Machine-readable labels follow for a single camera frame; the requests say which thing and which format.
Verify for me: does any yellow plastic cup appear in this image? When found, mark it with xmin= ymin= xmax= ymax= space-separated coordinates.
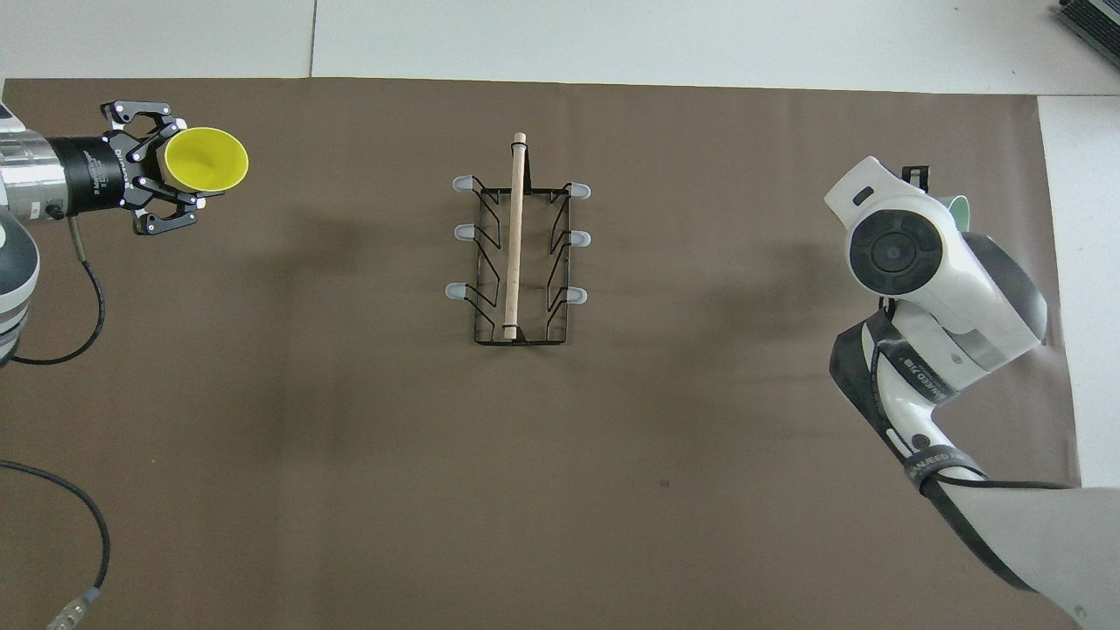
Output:
xmin=164 ymin=127 xmax=249 ymax=194

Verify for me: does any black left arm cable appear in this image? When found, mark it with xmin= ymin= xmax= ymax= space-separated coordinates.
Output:
xmin=0 ymin=214 xmax=111 ymax=630

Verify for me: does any black wire cup rack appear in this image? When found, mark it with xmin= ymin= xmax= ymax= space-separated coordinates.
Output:
xmin=445 ymin=132 xmax=592 ymax=347

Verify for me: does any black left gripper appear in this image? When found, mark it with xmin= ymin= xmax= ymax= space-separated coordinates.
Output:
xmin=48 ymin=99 xmax=224 ymax=237

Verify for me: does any dark ribbed device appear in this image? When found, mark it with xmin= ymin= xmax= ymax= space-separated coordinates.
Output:
xmin=1054 ymin=0 xmax=1120 ymax=46

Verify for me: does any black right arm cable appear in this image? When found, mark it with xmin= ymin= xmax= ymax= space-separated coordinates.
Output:
xmin=862 ymin=297 xmax=1077 ymax=526

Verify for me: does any brown paper mat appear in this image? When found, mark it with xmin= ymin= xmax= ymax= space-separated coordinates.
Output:
xmin=0 ymin=77 xmax=1099 ymax=630

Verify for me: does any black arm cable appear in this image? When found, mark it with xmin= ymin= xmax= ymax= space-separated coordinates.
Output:
xmin=862 ymin=297 xmax=1077 ymax=526
xmin=0 ymin=214 xmax=111 ymax=630

